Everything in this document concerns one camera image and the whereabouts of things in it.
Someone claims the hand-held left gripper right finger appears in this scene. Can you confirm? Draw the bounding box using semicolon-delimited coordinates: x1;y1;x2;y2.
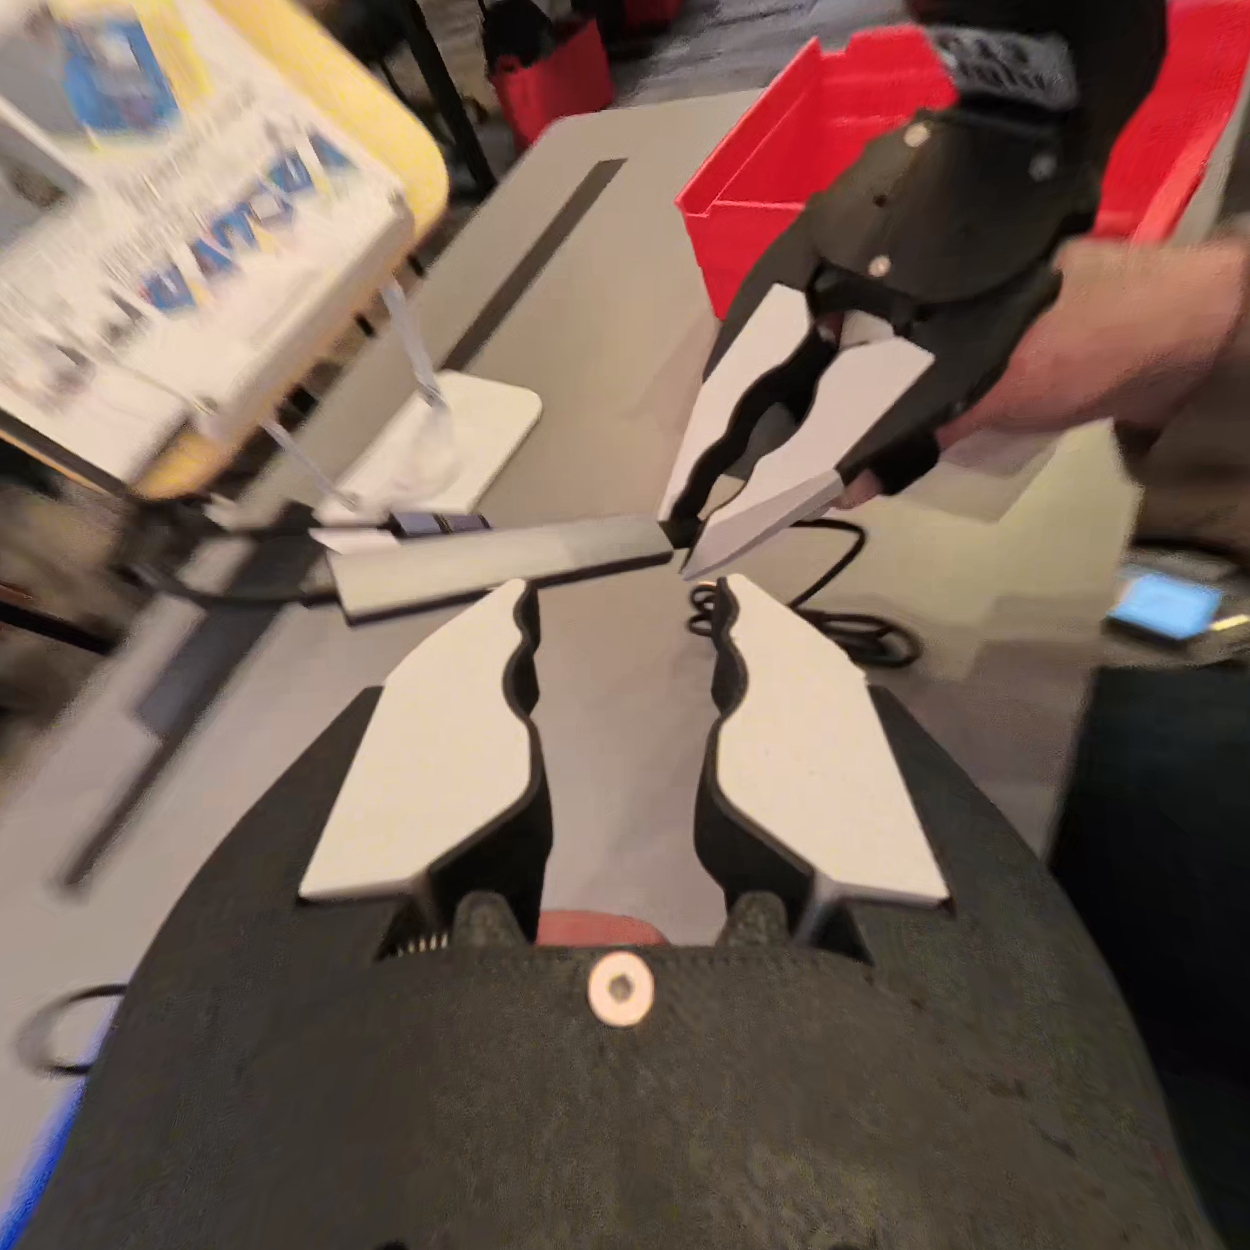
695;575;951;945

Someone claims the person's right leg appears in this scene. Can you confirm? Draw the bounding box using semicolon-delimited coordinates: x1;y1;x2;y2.
1049;665;1250;1247

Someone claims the light wooden board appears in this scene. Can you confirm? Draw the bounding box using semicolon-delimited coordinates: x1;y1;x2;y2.
136;0;450;501

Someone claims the thin black cable loop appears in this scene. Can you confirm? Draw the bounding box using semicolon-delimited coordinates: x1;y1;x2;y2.
14;981;129;1079

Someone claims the person's right hand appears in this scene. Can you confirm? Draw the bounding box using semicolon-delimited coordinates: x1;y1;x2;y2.
937;227;1250;446

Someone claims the red bag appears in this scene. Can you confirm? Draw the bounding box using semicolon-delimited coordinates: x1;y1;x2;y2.
488;18;617;150

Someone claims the red plastic bin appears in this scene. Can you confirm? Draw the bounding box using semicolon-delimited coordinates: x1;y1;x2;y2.
675;0;1250;322

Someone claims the smartphone with lit screen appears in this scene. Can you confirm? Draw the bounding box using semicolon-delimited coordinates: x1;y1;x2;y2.
1108;564;1230;644

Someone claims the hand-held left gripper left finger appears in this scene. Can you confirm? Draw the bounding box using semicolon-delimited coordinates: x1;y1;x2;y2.
297;579;553;939

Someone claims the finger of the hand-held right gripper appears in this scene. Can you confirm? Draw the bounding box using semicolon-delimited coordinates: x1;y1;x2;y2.
656;283;832;549
678;313;937;583

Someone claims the smooth black usb-c cable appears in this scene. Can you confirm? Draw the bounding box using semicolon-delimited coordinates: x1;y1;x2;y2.
672;518;924;673

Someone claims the grey usb hub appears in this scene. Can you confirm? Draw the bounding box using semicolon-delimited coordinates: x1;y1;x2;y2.
145;508;687;630

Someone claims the printed instruction sheet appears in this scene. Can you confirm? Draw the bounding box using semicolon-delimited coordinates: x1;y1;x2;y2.
0;0;416;490

